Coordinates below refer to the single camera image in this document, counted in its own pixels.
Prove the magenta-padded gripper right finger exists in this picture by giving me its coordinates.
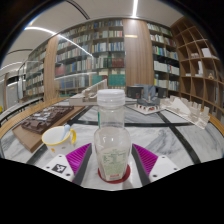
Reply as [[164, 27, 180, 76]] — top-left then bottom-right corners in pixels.
[[131, 143, 181, 186]]

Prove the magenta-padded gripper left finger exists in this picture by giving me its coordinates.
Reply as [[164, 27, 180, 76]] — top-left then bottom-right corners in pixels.
[[42, 142, 93, 186]]

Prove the clear plastic bottle white cap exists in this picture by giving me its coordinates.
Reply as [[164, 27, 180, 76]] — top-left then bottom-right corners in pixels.
[[93, 88, 132, 183]]

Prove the white cup yellow rim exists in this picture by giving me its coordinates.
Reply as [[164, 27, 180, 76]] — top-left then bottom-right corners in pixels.
[[41, 125, 78, 158]]

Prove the light blue spoon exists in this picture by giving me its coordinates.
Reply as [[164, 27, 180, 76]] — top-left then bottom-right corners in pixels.
[[59, 123, 72, 143]]

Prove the flat round red coaster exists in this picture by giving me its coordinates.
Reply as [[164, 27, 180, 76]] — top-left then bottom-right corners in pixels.
[[97, 163, 132, 185]]

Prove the brown model on wooden board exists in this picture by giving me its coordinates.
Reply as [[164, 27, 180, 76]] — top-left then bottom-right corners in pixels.
[[11, 104, 86, 154]]

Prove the white terrain model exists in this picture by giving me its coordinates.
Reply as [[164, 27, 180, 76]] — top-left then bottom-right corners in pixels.
[[159, 94, 212, 130]]

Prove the dark grey building model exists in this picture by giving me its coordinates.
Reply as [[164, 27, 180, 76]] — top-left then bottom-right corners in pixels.
[[126, 83, 168, 114]]

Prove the white building model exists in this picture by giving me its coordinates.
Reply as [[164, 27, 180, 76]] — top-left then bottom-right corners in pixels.
[[68, 78, 128, 107]]

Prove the wooden cubby shelf unit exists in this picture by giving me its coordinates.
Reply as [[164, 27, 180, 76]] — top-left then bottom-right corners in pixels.
[[169, 16, 224, 118]]

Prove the tall book shelf unit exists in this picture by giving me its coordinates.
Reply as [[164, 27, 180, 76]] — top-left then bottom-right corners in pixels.
[[18, 18, 183, 99]]

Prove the curved ceiling light strip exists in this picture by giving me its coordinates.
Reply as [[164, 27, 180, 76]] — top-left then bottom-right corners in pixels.
[[23, 25, 94, 58]]

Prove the straight ceiling light strip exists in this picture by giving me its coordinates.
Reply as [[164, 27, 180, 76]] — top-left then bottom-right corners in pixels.
[[131, 0, 139, 18]]

